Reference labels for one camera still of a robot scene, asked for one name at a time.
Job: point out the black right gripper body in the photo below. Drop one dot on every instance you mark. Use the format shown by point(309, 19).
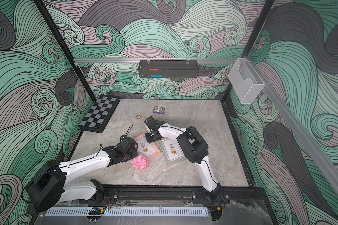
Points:
point(152, 135)

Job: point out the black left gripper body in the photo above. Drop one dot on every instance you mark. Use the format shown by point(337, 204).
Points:
point(127, 156)

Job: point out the pink picture frame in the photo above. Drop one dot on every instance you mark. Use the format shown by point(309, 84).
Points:
point(149, 150)

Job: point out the pink cloth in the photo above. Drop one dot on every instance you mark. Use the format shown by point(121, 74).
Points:
point(140, 162)

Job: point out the green picture frame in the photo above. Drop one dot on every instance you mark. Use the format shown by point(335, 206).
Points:
point(172, 151)

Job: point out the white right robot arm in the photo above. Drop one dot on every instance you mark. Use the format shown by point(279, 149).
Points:
point(194, 148)

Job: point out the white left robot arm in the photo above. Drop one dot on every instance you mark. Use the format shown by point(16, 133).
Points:
point(54, 182)

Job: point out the blue card box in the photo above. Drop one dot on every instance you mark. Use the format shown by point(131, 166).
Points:
point(159, 110)

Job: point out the black and grey chessboard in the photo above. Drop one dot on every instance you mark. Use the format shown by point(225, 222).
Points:
point(100, 113)

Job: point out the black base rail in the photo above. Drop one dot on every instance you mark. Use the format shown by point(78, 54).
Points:
point(194, 194)

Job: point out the black wall tray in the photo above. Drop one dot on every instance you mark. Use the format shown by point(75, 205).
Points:
point(168, 69)

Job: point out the white slotted cable duct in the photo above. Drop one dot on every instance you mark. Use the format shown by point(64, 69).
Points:
point(131, 212)

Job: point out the aluminium rail back wall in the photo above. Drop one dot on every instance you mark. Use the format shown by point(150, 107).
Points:
point(137, 60)

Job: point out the aluminium rail wall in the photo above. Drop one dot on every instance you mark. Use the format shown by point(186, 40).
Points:
point(137, 60)
point(276, 92)

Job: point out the clear plastic wall holder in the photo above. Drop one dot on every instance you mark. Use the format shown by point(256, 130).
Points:
point(246, 80)

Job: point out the black corner post left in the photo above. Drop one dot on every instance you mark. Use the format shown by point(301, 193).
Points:
point(53, 28)

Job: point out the black corner post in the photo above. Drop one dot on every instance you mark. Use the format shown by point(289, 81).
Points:
point(257, 27)
point(53, 28)

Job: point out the black corner post right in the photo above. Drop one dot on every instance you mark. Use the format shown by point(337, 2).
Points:
point(257, 27)

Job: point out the aluminium rail right wall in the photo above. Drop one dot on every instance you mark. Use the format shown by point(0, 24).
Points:
point(276, 92)

